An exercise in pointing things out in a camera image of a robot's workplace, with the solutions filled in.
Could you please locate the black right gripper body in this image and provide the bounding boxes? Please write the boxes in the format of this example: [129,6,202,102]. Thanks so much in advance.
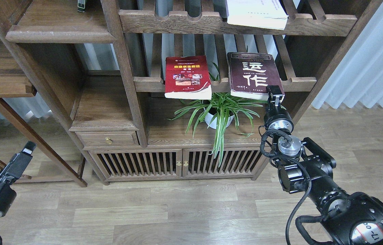
[263,97,294,133]

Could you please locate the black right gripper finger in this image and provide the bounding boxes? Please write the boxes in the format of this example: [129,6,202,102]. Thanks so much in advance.
[266,85,284,102]

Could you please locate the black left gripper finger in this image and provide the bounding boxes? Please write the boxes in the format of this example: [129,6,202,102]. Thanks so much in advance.
[0,141,36,184]

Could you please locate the dark maroon book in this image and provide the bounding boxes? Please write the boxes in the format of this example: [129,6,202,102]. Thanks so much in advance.
[227,52,283,100]

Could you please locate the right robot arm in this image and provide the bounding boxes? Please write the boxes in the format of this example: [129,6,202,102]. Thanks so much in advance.
[260,85,383,245]

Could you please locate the white book on top shelf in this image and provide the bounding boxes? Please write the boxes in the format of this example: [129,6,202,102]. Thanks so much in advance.
[225,0,288,30]

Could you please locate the small dark object on shelf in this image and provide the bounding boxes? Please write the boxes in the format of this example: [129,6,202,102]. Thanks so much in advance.
[77,0,87,13]

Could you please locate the right slatted cabinet door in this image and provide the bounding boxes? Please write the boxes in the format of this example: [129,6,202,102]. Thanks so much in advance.
[176,147,268,180]

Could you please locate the slatted cabinet door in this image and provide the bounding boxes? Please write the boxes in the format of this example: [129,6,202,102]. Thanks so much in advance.
[89,149,182,182]
[176,147,268,180]

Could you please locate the green spider plant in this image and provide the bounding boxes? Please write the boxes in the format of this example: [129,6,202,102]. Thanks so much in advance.
[168,62,286,168]

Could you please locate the small wooden drawer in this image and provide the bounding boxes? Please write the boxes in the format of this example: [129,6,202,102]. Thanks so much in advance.
[76,131,139,147]

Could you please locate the red paperback book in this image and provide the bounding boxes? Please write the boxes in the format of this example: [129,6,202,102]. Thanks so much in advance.
[164,55,212,100]

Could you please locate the wooden side table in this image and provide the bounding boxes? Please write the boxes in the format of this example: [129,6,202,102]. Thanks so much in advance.
[0,40,87,187]

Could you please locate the left slatted cabinet door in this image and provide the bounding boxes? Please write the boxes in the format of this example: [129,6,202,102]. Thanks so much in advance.
[89,149,182,182]

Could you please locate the white curtain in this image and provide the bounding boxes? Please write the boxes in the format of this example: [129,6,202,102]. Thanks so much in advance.
[312,3,383,109]

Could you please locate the dark wooden bookshelf cabinet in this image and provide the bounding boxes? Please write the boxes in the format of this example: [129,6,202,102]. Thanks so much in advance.
[0,0,382,184]

